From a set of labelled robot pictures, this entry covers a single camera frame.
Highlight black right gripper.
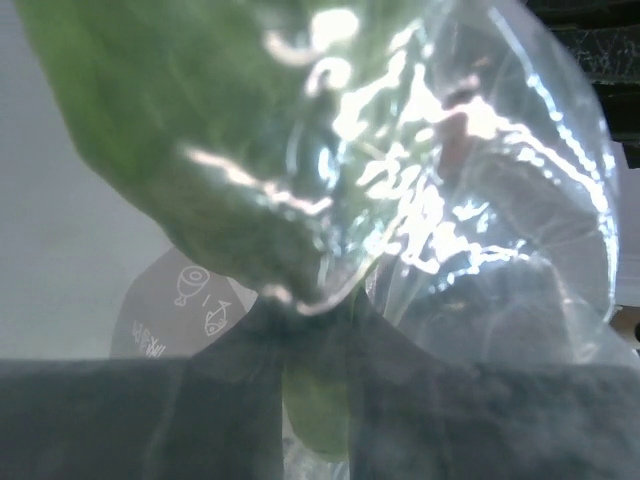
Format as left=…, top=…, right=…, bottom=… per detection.
left=526, top=1, right=639, bottom=168

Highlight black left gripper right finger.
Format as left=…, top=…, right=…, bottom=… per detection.
left=348, top=299, right=639, bottom=479

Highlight green fake leafy vegetable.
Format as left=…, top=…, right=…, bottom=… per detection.
left=15, top=1, right=392, bottom=462

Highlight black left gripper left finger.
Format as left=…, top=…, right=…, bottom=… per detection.
left=1, top=301, right=284, bottom=479

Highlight clear zip top bag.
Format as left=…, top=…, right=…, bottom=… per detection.
left=14, top=0, right=631, bottom=480

